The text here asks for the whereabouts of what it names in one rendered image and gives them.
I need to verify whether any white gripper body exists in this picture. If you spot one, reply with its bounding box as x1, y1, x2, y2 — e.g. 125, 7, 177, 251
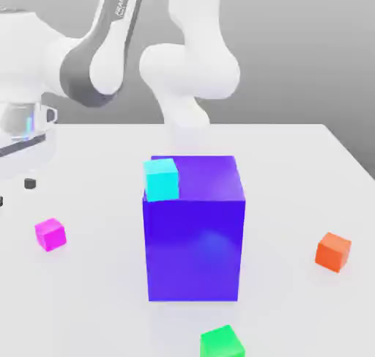
0, 130, 56, 177

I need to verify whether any small magenta cube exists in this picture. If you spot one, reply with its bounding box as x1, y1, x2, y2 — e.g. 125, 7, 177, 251
34, 217, 67, 253

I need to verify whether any small orange cube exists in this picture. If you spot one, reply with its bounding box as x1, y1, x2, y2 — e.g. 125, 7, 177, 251
314, 231, 352, 274

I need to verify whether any large blue box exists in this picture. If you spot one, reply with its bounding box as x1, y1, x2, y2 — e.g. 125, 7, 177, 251
142, 155, 246, 303

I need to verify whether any small cyan cube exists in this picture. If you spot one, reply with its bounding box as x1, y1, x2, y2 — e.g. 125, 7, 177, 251
142, 158, 180, 203

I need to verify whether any small green cube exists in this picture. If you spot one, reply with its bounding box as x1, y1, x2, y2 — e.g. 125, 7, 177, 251
199, 324, 246, 357

